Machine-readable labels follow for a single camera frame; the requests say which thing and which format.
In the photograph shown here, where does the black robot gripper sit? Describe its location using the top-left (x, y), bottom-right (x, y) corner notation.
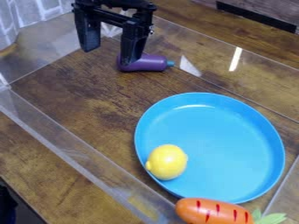
top-left (73, 0), bottom-right (157, 66)

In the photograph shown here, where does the yellow toy lemon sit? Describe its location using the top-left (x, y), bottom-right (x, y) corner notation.
top-left (145, 144), bottom-right (189, 180)

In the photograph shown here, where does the blue plastic plate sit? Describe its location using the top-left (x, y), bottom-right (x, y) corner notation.
top-left (135, 93), bottom-right (286, 204)

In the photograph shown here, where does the orange toy carrot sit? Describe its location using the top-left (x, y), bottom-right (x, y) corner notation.
top-left (175, 198), bottom-right (286, 224)

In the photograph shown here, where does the purple toy eggplant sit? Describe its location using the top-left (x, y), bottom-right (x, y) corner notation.
top-left (117, 53), bottom-right (175, 72)

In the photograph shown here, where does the clear acrylic enclosure wall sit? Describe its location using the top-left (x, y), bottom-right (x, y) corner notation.
top-left (0, 13), bottom-right (299, 224)

